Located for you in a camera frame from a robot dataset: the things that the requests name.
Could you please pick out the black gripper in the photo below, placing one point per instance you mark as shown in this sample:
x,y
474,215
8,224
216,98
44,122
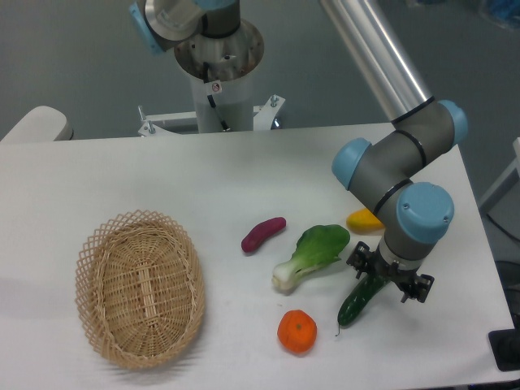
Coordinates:
x,y
402,272

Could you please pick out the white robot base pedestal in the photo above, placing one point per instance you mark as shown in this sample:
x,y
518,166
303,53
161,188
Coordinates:
x,y
223,89

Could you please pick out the orange tangerine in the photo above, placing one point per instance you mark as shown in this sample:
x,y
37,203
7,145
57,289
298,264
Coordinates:
x,y
297,331

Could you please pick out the black device at table edge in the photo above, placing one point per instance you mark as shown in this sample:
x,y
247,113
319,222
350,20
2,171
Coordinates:
x,y
505,348

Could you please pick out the green cucumber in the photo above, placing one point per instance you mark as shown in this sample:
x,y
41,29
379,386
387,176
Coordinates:
x,y
353,305

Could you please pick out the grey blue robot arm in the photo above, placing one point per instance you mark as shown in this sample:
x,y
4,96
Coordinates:
x,y
415,215

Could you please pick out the green bok choy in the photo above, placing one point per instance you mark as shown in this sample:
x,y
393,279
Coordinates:
x,y
318,247

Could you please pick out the white chair seat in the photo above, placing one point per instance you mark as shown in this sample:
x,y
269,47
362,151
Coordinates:
x,y
41,124

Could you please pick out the woven wicker basket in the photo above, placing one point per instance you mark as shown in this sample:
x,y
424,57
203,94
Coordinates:
x,y
140,291

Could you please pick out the yellow mango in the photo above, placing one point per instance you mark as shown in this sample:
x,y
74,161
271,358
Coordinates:
x,y
363,222

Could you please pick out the purple sweet potato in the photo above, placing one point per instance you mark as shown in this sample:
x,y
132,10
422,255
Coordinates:
x,y
262,232

